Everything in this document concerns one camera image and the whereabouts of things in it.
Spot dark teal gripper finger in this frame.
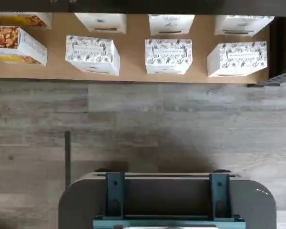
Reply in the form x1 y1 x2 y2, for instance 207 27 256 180
105 172 125 220
209 173 232 220

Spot grey rounded robot base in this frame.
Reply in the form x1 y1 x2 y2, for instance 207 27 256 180
58 170 277 229

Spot white floral print box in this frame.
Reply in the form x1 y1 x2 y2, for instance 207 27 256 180
206 41 268 78
144 38 193 75
148 14 195 36
74 13 128 34
214 15 275 38
65 35 121 77

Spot yellow label granola box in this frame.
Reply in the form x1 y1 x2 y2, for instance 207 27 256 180
0 25 48 65
0 13 52 30

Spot black metal shelf rack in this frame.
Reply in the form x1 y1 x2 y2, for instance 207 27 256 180
0 0 286 88

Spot thin dark bar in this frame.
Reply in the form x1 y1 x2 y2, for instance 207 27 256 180
64 130 72 189

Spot oatmeal boxes group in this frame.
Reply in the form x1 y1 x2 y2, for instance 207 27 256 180
0 13 270 84

